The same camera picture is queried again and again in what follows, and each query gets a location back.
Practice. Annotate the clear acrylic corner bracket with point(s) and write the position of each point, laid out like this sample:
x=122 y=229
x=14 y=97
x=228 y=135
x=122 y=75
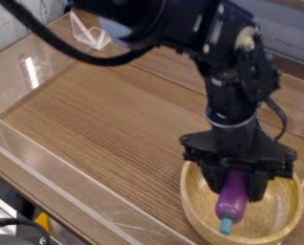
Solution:
x=93 y=36

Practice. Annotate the clear acrylic tray wall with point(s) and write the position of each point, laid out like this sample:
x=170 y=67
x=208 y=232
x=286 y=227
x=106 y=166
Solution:
x=88 y=208

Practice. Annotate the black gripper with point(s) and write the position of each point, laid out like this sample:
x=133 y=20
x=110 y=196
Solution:
x=237 y=144

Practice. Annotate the yellow black device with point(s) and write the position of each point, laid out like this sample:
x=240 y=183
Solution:
x=41 y=232

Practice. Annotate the purple toy eggplant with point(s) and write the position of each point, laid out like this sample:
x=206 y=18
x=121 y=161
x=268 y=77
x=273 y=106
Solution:
x=232 y=200

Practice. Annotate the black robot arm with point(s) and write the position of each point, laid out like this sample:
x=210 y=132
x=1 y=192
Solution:
x=217 y=34

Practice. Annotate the brown wooden bowl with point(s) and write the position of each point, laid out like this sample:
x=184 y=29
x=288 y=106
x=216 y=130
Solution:
x=268 y=221

